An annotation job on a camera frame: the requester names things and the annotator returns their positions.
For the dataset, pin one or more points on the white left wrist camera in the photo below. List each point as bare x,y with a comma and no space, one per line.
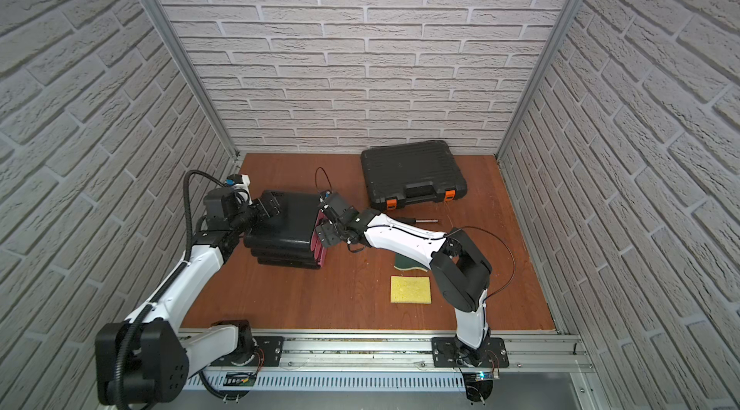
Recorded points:
238,181

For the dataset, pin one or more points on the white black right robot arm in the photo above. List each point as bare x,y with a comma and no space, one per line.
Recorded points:
460,269

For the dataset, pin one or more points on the black plastic tool case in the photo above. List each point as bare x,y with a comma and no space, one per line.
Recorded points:
401,175

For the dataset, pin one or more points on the pink drawer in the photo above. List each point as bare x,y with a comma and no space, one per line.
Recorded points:
316,244

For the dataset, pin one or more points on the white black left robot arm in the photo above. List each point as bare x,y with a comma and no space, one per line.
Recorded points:
141,360

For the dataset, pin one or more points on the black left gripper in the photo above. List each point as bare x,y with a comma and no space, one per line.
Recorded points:
264,205

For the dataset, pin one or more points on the black drawer cabinet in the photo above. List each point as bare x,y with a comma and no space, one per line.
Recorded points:
288,238

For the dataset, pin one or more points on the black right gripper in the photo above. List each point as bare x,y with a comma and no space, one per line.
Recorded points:
326,235

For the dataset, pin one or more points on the aluminium corner frame post left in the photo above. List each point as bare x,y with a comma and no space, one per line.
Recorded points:
160,21

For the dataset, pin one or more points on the aluminium corner frame post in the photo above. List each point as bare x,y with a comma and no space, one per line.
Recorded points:
160,21
551,48

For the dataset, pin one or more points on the aluminium corner frame post right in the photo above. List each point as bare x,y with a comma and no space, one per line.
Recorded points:
551,48

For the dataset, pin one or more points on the aluminium front rail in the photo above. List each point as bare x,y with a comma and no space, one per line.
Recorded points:
397,361

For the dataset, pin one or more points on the green yellow scouring sponge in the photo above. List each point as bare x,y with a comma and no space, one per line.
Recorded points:
402,263

